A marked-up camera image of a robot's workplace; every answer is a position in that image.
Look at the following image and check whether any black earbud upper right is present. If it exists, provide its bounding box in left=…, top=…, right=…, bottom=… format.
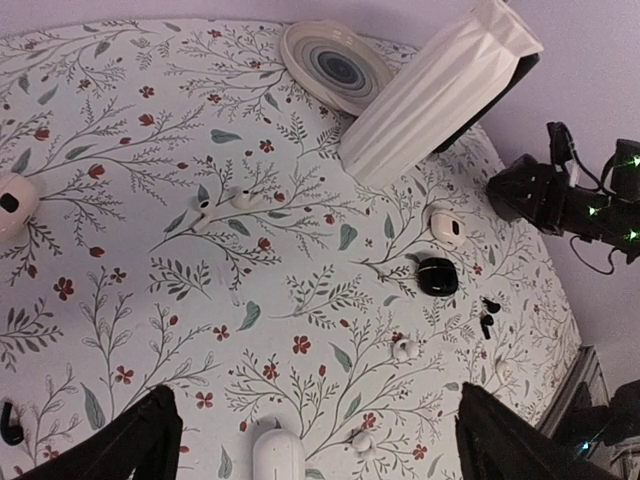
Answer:
left=482, top=298, right=501, bottom=314

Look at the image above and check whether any white ribbed plate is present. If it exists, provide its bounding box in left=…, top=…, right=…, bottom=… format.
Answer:
left=279, top=20, right=393, bottom=117

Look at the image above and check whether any black earbud case left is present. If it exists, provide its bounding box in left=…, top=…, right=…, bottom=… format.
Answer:
left=0, top=401, right=24, bottom=446

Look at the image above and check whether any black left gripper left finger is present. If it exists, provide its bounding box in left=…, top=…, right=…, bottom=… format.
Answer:
left=20, top=385, right=183, bottom=480

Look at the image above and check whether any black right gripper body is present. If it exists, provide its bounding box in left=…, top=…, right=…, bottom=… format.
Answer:
left=486, top=122, right=608, bottom=235

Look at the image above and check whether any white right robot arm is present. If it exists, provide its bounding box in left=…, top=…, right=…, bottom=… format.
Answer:
left=455, top=122, right=639, bottom=479

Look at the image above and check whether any black earbud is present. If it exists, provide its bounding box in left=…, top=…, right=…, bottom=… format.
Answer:
left=480, top=314, right=494, bottom=340
left=482, top=298, right=501, bottom=314

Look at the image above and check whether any black earbud case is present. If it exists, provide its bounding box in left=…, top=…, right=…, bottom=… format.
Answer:
left=416, top=257, right=459, bottom=297
left=0, top=401, right=24, bottom=446

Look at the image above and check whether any white oval charging case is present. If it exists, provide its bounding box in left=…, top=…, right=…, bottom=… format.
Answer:
left=252, top=429, right=306, bottom=480

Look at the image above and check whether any white round earbud lower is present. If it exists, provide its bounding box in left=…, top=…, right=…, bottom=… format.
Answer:
left=351, top=430, right=376, bottom=454

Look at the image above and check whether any cream earbud charging case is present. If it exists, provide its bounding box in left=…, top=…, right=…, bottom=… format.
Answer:
left=1, top=173, right=39, bottom=243

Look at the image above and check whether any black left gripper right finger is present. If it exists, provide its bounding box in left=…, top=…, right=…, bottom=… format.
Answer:
left=455, top=382, right=615, bottom=480

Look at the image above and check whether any white stem earbud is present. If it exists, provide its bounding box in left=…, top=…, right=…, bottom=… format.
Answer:
left=192, top=199, right=215, bottom=232
left=231, top=188, right=259, bottom=210

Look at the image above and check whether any black earbud case right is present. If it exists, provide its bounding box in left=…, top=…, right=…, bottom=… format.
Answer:
left=416, top=257, right=459, bottom=297

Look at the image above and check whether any white pleated vase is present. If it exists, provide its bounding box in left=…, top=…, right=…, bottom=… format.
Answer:
left=338, top=1, right=544, bottom=188

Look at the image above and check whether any small white earbud case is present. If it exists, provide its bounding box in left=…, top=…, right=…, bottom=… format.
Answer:
left=430, top=209, right=466, bottom=247

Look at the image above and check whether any black earbud lower right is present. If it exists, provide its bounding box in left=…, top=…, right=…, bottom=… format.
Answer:
left=480, top=314, right=494, bottom=340

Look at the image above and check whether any black tall tumbler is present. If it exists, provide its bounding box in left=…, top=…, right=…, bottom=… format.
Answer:
left=430, top=51, right=542, bottom=155

